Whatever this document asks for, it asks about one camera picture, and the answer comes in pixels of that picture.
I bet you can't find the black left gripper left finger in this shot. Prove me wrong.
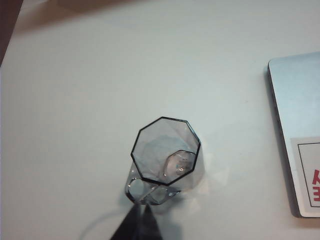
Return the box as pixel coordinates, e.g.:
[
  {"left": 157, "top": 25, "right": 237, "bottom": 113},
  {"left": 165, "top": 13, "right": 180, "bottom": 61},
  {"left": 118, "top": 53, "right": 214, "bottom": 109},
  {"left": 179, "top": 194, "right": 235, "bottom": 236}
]
[{"left": 109, "top": 202, "right": 143, "bottom": 240}]

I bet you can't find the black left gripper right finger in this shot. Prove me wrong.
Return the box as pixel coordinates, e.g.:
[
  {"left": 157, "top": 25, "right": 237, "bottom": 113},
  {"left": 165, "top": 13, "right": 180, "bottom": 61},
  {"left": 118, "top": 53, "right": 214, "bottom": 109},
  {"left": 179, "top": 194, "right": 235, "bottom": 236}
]
[{"left": 142, "top": 205, "right": 164, "bottom": 240}]

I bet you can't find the white sticker with red letters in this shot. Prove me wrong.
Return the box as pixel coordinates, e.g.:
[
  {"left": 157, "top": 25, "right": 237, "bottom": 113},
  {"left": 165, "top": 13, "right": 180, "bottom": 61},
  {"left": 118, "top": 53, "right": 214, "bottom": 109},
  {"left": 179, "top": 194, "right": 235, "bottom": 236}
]
[{"left": 289, "top": 136, "right": 320, "bottom": 218}]

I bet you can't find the silver closed laptop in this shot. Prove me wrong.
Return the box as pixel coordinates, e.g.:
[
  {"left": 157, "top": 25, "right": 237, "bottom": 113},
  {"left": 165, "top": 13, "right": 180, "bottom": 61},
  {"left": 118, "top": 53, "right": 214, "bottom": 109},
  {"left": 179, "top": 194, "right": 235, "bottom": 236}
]
[{"left": 266, "top": 51, "right": 320, "bottom": 219}]

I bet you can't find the transparent grey plastic mug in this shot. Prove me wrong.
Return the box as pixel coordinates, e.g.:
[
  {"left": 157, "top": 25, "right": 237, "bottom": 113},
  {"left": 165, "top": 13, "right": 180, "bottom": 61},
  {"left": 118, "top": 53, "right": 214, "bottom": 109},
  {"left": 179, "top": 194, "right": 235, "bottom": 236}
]
[{"left": 124, "top": 116, "right": 207, "bottom": 207}]

